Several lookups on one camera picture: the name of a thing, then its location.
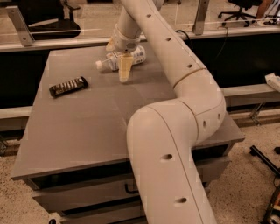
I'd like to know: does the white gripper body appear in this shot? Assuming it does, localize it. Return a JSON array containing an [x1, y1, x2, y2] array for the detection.
[[111, 24, 141, 53]]

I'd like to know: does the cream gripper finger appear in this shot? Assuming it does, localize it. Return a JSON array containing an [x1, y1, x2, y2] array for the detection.
[[118, 52, 134, 83], [106, 38, 116, 52]]

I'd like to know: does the blue label plastic bottle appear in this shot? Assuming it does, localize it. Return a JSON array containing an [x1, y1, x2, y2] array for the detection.
[[95, 45, 146, 71]]

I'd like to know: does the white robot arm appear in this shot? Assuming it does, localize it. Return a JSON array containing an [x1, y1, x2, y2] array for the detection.
[[107, 0, 226, 224]]

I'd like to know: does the black snack bar wrapper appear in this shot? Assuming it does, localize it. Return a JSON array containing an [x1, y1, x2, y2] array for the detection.
[[49, 76, 88, 98]]

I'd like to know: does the black office chair left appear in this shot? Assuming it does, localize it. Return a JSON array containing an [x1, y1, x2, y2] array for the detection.
[[0, 0, 81, 40]]

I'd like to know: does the black office chair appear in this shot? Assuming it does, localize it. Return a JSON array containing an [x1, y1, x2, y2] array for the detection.
[[0, 0, 81, 40], [217, 0, 280, 26]]

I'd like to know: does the grey drawer cabinet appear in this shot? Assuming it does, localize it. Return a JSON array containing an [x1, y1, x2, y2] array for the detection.
[[10, 39, 245, 224]]

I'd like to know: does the metal railing beam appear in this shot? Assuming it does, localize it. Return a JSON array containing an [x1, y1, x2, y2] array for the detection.
[[0, 25, 280, 53]]

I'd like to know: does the black office chair right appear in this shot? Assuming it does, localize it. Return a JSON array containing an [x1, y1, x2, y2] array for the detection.
[[217, 0, 280, 26]]

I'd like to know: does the black floor stand bar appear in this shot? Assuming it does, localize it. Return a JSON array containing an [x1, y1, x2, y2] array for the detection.
[[249, 145, 280, 177]]

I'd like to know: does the black cable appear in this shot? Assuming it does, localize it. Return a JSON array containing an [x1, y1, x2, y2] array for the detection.
[[174, 26, 229, 60]]

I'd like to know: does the right metal railing bracket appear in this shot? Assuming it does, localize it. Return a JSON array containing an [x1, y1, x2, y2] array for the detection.
[[192, 0, 210, 36]]

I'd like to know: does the metal railing bracket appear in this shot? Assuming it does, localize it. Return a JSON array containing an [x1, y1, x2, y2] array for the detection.
[[192, 0, 210, 36], [6, 5, 34, 46]]

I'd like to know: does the left metal railing bracket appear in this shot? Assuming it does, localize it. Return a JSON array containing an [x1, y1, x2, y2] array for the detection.
[[6, 5, 34, 46]]

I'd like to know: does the black drawer handle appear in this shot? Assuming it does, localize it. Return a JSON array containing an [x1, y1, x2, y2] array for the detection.
[[124, 184, 139, 194]]

